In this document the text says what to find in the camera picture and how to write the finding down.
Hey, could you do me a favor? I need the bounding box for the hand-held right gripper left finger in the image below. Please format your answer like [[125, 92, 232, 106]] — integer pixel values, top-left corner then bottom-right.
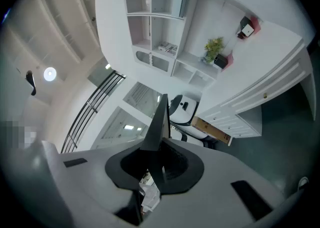
[[4, 140, 151, 228]]

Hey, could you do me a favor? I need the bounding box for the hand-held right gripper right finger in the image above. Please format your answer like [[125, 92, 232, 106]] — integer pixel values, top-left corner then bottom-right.
[[142, 138, 301, 228]]

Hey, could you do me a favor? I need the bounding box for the white table top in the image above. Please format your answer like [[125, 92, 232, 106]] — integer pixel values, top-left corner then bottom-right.
[[197, 20, 317, 146]]

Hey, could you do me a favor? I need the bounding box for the glass partition panel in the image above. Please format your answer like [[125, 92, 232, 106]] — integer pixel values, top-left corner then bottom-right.
[[122, 81, 163, 119], [91, 105, 150, 149]]

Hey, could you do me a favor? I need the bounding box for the black and white machine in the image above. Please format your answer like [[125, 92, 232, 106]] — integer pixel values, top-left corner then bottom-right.
[[168, 94, 201, 127], [169, 119, 210, 147]]

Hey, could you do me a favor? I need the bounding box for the long cardboard box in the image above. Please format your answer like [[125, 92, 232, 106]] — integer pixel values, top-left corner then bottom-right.
[[190, 115, 233, 147]]

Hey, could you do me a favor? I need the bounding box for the black metal railing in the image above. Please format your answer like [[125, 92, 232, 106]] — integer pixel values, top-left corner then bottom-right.
[[59, 70, 127, 154]]

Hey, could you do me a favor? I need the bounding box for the person's white shoe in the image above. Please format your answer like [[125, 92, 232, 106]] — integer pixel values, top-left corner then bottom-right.
[[297, 176, 310, 190]]

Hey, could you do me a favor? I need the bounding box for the black curved fixture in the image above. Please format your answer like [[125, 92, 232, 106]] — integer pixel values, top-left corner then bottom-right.
[[24, 69, 37, 97]]

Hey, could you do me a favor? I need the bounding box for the round ceiling light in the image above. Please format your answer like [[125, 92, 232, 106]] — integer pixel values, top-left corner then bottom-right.
[[43, 66, 57, 82]]

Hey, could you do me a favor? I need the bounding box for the pink square mat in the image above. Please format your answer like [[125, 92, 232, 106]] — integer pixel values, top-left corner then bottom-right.
[[221, 50, 235, 72]]

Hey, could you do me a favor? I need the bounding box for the artificial plant in black pot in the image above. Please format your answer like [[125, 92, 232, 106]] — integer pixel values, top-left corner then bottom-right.
[[199, 37, 229, 70]]

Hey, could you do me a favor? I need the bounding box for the stack of patterned books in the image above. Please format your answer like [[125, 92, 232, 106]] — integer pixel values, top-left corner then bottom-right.
[[158, 41, 179, 55]]

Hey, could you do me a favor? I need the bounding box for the white shelving hutch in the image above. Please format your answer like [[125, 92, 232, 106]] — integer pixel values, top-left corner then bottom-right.
[[123, 0, 263, 78]]

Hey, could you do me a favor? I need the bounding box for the dark green box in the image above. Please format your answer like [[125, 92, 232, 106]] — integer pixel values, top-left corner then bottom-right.
[[239, 16, 255, 37]]

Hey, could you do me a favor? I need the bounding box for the small pink book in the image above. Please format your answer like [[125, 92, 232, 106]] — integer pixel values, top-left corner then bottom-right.
[[249, 16, 262, 34]]

